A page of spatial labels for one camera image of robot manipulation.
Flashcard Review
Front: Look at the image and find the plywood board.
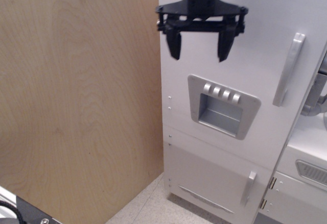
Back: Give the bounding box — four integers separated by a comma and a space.
1, 0, 163, 223

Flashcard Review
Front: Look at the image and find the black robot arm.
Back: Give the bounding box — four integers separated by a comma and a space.
155, 0, 248, 62

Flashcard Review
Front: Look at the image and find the brass lower hinge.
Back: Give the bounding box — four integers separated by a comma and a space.
260, 199, 267, 210

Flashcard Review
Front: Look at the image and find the silver door handle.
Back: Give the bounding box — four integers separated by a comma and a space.
240, 171, 257, 206
272, 33, 306, 107

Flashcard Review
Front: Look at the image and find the brass upper hinge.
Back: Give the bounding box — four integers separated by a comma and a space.
269, 177, 276, 189

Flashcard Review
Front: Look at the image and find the white toy kitchen counter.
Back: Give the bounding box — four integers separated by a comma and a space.
255, 112, 326, 223

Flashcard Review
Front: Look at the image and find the black braided cable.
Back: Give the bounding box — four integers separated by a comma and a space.
0, 200, 26, 224

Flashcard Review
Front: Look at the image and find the silver upper door handle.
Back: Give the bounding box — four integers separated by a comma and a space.
272, 33, 306, 107

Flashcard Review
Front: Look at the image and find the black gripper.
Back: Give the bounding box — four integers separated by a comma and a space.
155, 0, 248, 62

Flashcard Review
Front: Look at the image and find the brass hinge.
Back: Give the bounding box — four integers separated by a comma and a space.
269, 177, 276, 189
260, 199, 267, 210

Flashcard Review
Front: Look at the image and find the white fridge door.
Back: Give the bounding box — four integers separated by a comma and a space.
160, 0, 326, 169
163, 126, 271, 223

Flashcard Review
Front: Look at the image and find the white toy fridge cabinet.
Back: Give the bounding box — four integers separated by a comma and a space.
163, 42, 327, 224

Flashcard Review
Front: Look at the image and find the silver ice dispenser panel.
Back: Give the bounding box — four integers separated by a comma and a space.
188, 74, 261, 140

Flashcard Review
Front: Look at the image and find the silver lower door handle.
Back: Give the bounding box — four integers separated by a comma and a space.
240, 171, 257, 206

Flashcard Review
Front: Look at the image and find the grey toy faucet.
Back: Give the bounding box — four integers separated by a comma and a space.
301, 53, 327, 117

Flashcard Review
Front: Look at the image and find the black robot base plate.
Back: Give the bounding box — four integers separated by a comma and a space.
1, 187, 61, 224

